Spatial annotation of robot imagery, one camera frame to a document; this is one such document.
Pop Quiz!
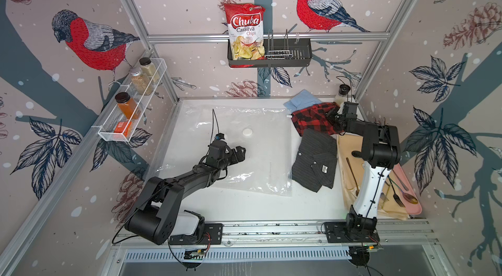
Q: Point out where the red black plaid shirt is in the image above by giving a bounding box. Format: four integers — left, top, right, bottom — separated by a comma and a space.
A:
292, 102, 340, 137

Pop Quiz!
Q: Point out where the clear plastic vacuum bag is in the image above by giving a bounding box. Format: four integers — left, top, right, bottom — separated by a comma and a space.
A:
158, 104, 292, 196

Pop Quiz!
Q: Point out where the grey pinstriped shirt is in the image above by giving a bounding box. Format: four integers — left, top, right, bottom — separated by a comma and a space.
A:
292, 129, 337, 192

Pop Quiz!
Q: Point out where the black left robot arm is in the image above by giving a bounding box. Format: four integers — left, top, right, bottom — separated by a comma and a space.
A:
124, 140, 246, 245

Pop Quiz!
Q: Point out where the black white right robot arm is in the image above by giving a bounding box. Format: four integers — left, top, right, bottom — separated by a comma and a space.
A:
329, 102, 401, 242

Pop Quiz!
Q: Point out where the light blue folded cloth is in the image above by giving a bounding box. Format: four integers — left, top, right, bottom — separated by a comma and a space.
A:
284, 90, 322, 113

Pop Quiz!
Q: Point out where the beige folded cloth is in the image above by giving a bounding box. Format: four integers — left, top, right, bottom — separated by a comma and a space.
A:
337, 135, 422, 221

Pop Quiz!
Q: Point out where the red Chuba cassava chips bag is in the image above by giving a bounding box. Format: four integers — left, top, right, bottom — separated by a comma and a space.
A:
224, 4, 265, 68

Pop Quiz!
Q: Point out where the pepper grinder black cap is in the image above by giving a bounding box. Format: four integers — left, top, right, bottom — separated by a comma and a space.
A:
334, 84, 351, 107

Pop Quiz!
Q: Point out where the silver spoon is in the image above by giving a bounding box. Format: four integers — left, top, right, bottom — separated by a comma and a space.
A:
392, 170, 409, 192

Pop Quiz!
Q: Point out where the small orange box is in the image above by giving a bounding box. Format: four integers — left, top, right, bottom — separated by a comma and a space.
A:
114, 120, 134, 139

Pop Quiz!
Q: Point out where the black fork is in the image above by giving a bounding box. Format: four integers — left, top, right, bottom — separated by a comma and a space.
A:
388, 177, 405, 208

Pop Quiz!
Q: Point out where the pink tray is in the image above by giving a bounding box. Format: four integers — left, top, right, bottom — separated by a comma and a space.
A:
390, 164, 422, 215

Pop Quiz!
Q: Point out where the orange sauce jar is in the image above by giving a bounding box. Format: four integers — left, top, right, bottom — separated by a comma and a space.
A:
115, 92, 141, 120

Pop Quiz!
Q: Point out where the gold spoon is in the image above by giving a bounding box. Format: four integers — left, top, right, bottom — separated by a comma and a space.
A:
396, 185, 418, 205

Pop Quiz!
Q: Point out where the spice jar black lid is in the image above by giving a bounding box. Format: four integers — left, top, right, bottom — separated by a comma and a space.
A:
139, 57, 160, 83

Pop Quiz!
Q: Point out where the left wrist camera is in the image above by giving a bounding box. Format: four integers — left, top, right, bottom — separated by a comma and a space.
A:
214, 133, 225, 141

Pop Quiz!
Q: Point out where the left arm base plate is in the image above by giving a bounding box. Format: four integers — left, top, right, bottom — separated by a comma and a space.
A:
168, 223, 224, 245

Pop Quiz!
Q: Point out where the black wire wall basket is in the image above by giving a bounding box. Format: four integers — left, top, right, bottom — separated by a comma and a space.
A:
227, 34, 312, 68

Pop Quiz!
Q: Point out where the clear acrylic wall shelf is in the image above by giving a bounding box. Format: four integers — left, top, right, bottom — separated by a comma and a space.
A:
98, 57, 167, 143

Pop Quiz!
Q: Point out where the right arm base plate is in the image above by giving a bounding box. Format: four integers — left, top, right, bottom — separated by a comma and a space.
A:
321, 221, 380, 244

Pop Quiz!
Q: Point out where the aluminium mounting rail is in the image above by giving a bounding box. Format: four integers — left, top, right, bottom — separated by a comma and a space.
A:
111, 218, 436, 248

